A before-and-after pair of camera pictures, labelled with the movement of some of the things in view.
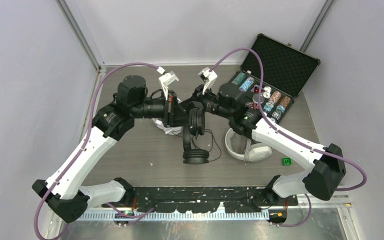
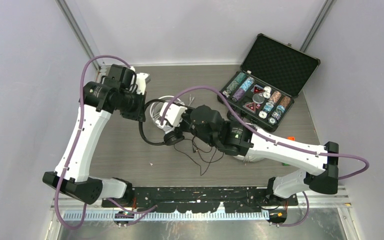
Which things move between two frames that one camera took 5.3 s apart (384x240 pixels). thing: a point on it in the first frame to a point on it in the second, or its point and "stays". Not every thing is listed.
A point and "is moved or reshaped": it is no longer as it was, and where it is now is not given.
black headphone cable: x=212 y=137 is moved or reshaped
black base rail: x=204 y=199 stays
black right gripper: x=198 y=94 to x=184 y=115
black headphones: x=196 y=123 is moved or reshaped
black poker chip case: x=286 y=69 stays
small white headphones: x=172 y=130 stays
